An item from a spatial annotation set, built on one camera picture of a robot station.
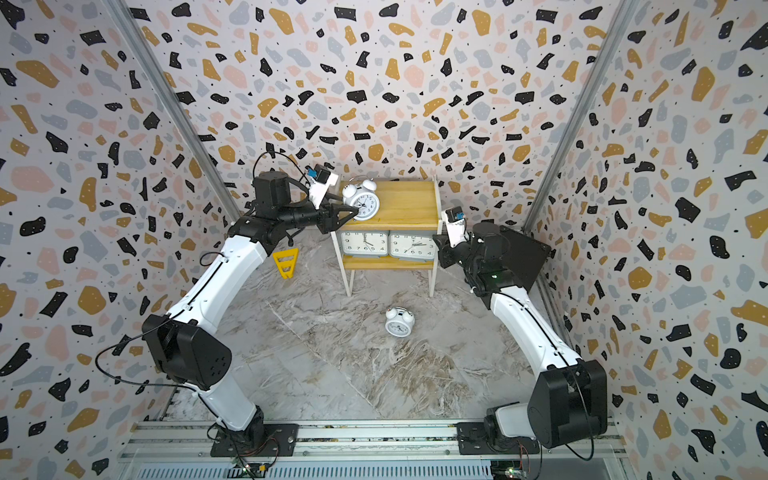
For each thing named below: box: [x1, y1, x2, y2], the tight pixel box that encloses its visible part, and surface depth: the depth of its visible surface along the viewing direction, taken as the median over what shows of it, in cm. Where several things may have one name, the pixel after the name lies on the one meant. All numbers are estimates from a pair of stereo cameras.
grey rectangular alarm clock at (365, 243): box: [340, 230, 390, 258], surface depth 91 cm
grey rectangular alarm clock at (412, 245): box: [388, 230, 439, 262], surface depth 90 cm
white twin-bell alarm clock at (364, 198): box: [342, 178, 380, 221], surface depth 75 cm
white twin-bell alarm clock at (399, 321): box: [384, 306, 415, 338], surface depth 89 cm
